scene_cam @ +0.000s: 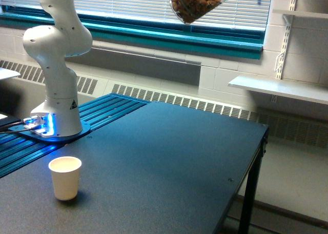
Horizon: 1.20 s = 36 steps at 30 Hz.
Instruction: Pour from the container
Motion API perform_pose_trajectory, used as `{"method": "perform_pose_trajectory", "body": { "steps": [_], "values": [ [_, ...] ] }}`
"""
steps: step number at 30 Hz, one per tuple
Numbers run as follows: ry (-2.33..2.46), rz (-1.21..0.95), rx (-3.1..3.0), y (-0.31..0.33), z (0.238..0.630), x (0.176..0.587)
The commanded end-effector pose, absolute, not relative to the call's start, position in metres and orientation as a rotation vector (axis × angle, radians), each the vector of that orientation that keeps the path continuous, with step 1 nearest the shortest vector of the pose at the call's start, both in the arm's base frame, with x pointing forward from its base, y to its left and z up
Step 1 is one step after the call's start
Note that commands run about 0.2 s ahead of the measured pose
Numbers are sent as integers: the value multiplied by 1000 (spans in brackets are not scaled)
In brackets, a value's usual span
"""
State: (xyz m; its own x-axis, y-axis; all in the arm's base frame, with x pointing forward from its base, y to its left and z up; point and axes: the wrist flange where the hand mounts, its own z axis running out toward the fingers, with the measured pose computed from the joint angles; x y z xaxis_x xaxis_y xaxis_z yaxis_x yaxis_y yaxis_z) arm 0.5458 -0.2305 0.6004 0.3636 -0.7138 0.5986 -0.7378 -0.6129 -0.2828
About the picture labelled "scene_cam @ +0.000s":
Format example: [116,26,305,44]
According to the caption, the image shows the white upper wall shelf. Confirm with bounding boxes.
[272,9,328,19]

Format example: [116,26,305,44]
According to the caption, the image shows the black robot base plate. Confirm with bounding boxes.
[17,122,91,144]

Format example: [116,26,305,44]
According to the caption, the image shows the white board at left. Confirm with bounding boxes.
[0,68,21,80]

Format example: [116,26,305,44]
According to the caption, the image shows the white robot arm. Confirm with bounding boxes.
[23,0,93,139]

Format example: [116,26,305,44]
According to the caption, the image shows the white shelf bracket rail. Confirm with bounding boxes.
[274,0,297,80]

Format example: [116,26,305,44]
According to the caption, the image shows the blue slotted aluminium rail plate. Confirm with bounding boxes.
[1,93,149,178]

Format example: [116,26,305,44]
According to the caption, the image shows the black table leg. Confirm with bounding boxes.
[238,130,269,233]

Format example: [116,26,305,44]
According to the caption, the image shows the black base cables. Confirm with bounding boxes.
[0,118,39,134]

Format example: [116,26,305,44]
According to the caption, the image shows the white lower wall shelf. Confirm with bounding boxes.
[228,75,327,105]

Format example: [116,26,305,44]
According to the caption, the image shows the teal window frame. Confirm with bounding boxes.
[1,5,264,60]

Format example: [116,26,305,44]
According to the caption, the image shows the white paper cup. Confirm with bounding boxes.
[48,157,82,201]

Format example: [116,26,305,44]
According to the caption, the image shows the clear plastic cup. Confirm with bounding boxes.
[169,0,248,25]

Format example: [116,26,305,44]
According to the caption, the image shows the white wall shelf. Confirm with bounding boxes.
[272,9,328,19]
[228,75,327,105]

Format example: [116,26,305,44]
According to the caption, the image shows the white radiator vent cover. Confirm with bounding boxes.
[1,60,327,148]

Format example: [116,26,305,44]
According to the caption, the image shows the brown almonds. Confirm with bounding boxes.
[171,0,222,24]

